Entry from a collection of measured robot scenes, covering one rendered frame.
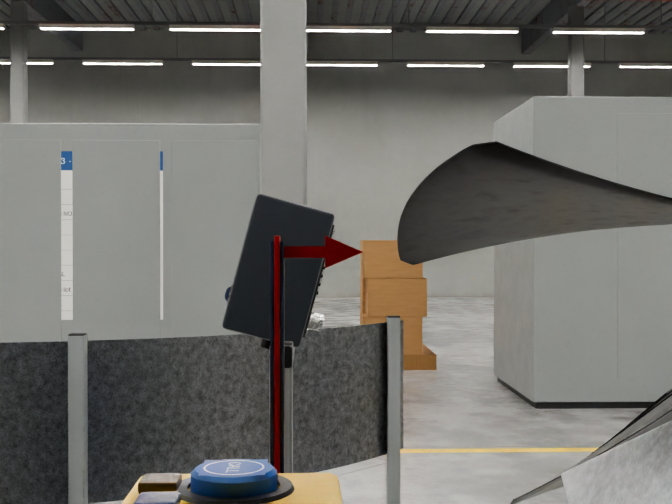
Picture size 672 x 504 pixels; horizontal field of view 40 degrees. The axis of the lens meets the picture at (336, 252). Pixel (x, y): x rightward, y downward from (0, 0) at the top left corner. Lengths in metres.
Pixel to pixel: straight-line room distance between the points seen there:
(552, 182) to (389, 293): 8.14
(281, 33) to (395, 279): 4.16
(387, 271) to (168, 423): 6.43
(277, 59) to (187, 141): 1.87
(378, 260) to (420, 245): 7.98
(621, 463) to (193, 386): 1.78
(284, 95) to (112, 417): 2.90
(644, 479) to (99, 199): 6.23
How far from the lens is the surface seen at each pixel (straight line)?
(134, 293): 6.74
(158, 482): 0.44
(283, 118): 4.96
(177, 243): 6.69
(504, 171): 0.59
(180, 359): 2.40
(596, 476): 0.74
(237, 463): 0.45
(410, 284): 8.74
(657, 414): 0.81
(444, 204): 0.65
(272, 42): 5.03
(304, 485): 0.45
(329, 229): 1.25
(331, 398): 2.64
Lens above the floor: 1.19
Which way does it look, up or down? level
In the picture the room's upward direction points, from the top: straight up
